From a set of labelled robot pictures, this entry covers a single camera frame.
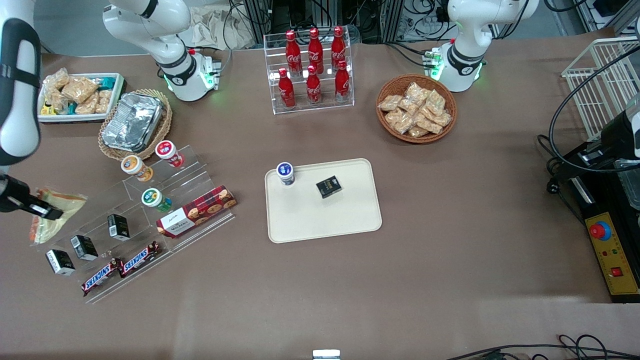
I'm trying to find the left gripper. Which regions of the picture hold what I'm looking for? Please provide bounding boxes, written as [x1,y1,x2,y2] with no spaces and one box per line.
[554,95,640,182]

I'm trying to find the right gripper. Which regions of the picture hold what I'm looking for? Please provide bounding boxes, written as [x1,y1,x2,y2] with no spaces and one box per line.
[0,174,64,221]

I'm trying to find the triangle sandwich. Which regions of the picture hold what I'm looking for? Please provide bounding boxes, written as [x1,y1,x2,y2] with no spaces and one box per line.
[28,187,89,246]

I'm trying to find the beige plastic tray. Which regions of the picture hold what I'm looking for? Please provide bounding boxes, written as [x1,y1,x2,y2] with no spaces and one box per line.
[264,158,383,244]

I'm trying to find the small black white box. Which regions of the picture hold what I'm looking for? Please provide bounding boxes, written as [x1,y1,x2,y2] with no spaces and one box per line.
[45,248,76,277]
[69,234,99,262]
[106,213,131,241]

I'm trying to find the red emergency stop button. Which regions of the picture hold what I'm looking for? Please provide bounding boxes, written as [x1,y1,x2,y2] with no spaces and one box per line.
[588,220,613,242]

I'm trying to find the Snickers bar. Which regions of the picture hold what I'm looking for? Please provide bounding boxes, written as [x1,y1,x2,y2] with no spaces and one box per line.
[118,240,161,279]
[80,257,124,297]

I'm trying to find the clear acrylic tiered stand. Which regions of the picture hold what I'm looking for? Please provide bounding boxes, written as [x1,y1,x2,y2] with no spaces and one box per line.
[31,144,237,305]

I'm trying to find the orange lid cup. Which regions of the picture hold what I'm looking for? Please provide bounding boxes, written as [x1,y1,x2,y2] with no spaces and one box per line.
[120,154,155,183]

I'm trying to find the black yellow control box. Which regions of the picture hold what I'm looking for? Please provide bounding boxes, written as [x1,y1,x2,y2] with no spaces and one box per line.
[567,167,640,304]

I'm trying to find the green lid cup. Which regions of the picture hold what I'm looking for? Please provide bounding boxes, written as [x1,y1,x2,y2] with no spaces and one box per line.
[140,187,174,214]

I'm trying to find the foil container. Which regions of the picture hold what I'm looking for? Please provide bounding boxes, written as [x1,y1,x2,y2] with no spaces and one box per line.
[101,92,166,154]

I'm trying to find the red lid cup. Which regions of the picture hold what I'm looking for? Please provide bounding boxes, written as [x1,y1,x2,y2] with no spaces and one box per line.
[154,140,186,169]

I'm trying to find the white plastic bin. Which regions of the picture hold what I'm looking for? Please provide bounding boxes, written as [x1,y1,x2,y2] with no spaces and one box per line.
[37,72,127,125]

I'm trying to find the oval wicker basket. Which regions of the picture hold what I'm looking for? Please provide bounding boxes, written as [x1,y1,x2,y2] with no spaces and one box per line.
[97,89,174,162]

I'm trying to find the red tartan shortbread box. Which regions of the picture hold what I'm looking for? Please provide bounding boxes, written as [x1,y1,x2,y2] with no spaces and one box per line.
[155,185,238,239]

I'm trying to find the round wicker basket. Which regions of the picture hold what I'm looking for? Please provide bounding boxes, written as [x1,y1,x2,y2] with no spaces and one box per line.
[375,74,459,145]

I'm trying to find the blue lid cup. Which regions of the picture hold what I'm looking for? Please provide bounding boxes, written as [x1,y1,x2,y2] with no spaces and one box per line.
[276,161,296,187]

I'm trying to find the beige crumpled cloth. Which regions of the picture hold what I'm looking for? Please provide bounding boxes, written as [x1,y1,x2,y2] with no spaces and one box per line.
[177,4,257,51]

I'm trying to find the red Coca-Cola bottle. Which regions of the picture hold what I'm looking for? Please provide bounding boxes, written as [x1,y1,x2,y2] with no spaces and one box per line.
[334,60,351,103]
[330,26,347,71]
[307,27,325,75]
[305,65,322,105]
[285,30,303,77]
[277,68,296,109]

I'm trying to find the small black box gold print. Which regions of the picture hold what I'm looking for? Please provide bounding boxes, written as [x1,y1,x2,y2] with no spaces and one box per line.
[315,175,343,200]

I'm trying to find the clear acrylic bottle rack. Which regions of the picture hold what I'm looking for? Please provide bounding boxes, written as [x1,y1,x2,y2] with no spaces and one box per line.
[263,27,355,116]

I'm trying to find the aluminium equipment rack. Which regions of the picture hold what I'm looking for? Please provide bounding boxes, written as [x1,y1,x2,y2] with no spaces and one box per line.
[239,0,403,45]

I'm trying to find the thick black cable loop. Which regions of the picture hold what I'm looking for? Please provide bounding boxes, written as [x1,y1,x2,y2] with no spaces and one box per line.
[537,46,640,196]

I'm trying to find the white wire basket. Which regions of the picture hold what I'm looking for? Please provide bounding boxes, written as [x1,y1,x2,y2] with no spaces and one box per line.
[560,37,640,142]

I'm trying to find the thin black floor cables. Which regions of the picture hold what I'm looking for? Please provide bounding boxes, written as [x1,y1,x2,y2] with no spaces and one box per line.
[444,333,640,360]

